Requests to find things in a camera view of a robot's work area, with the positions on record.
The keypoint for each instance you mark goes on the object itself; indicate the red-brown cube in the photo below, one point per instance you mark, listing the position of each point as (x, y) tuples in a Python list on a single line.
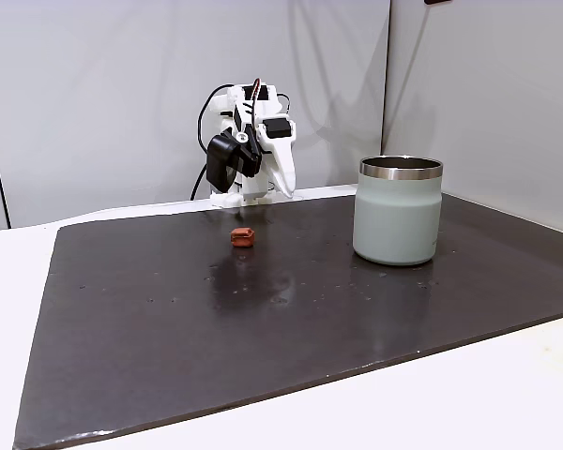
[(243, 237)]

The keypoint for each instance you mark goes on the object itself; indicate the pale green steel-rimmed cup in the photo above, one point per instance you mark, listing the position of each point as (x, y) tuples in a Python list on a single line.
[(396, 220)]

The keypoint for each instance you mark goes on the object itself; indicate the dark grey table mat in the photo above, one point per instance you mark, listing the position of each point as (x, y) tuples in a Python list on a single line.
[(169, 351)]

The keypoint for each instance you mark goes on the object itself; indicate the black oval camera box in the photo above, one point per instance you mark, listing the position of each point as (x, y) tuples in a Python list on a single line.
[(219, 161)]

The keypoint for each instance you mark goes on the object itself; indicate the dark object on wall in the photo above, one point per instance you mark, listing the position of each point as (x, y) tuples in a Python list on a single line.
[(437, 2)]

